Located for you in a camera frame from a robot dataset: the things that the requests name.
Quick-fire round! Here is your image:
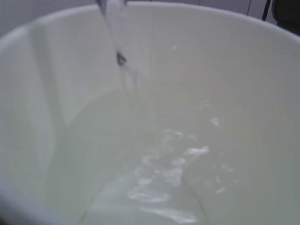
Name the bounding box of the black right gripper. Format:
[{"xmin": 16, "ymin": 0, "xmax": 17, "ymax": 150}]
[{"xmin": 262, "ymin": 0, "xmax": 300, "ymax": 35}]

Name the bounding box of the white paper cup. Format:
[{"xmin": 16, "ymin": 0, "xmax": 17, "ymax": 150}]
[{"xmin": 0, "ymin": 2, "xmax": 300, "ymax": 225}]

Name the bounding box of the poured water stream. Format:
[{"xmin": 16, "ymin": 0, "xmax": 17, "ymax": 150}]
[{"xmin": 96, "ymin": 0, "xmax": 140, "ymax": 91}]

